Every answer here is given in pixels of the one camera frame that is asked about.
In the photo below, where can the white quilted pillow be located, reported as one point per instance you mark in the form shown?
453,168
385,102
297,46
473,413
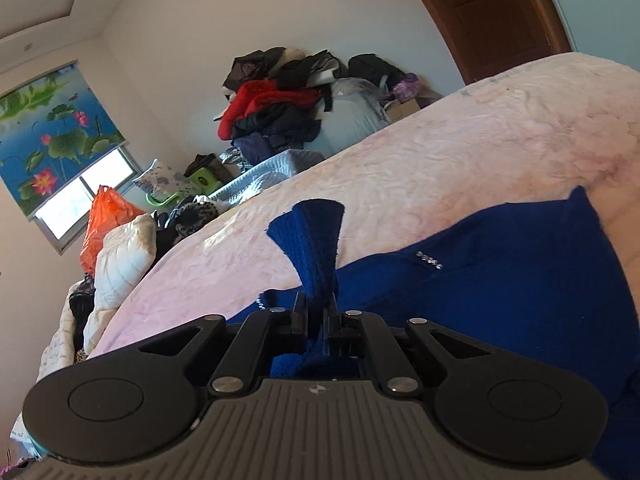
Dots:
122,260

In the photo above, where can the lotus print roller blind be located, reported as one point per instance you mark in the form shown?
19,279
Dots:
50,135

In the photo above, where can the floral pillow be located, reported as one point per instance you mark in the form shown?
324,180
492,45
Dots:
162,177

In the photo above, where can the brown wooden door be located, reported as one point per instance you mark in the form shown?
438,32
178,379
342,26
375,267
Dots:
490,15

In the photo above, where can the white printed quilt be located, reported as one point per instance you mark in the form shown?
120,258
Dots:
60,340

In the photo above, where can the purple cloth bundle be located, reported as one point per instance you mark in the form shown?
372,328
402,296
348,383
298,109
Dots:
406,87

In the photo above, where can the dark patterned clothes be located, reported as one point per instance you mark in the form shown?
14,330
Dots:
187,222

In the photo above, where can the pile of dark clothes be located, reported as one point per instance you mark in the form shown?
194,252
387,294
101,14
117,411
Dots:
285,120

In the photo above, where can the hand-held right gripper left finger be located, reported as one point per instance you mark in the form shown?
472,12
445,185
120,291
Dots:
299,321

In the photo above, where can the olive bag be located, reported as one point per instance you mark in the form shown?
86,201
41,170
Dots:
205,163

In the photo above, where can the window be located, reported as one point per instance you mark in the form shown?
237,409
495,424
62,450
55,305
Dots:
65,205

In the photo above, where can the cardboard box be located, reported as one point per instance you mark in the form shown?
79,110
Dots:
407,107

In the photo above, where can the red jacket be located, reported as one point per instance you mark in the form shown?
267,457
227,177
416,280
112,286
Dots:
255,97

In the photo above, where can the green plastic stool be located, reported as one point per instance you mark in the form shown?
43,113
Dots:
202,177

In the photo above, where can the pink bed sheet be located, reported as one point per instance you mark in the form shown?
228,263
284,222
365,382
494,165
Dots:
425,170

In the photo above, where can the grey knit blanket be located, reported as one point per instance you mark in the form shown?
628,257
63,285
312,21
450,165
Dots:
270,172

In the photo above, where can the large pale blue bag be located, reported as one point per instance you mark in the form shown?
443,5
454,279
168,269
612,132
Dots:
350,120

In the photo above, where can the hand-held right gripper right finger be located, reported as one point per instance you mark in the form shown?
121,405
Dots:
331,326

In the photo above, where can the blue knit sweater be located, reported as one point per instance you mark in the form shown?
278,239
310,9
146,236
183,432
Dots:
475,300

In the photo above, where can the black backpack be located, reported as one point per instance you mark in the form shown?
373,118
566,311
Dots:
372,70

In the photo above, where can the orange plastic bag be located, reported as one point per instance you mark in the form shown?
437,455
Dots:
102,225

